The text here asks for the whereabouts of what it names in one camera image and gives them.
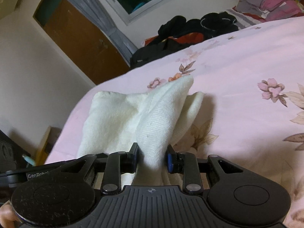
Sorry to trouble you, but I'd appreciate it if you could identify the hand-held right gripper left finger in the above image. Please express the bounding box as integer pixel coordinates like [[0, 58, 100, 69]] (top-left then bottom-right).
[[57, 142, 144, 195]]

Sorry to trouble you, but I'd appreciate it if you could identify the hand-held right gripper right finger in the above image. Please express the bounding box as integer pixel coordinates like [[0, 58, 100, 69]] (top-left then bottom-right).
[[165, 144, 245, 193]]

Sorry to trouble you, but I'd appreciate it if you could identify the white knit garment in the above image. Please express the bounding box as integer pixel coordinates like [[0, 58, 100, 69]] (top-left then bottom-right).
[[77, 77, 205, 186]]

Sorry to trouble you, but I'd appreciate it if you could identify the pile of black clothes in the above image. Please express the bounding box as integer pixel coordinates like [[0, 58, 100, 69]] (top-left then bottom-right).
[[130, 11, 239, 68]]

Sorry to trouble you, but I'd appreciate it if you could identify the pile of folded pink grey clothes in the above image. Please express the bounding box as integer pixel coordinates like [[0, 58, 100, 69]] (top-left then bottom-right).
[[232, 0, 304, 31]]

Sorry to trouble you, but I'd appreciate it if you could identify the person's left hand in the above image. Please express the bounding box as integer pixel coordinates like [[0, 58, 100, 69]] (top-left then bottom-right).
[[0, 201, 18, 228]]

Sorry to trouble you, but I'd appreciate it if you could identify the pink floral bedsheet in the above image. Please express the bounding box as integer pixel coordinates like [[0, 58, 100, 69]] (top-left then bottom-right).
[[44, 17, 304, 228]]

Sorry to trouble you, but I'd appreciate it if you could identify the red cloth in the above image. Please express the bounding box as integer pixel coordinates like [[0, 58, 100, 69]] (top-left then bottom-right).
[[144, 32, 205, 47]]

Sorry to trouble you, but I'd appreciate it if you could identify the brown wooden door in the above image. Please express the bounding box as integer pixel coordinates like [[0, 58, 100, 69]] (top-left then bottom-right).
[[33, 0, 131, 85]]

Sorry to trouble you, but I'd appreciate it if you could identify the grey curtain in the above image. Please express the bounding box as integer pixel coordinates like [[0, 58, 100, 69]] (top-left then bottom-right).
[[48, 0, 138, 64]]

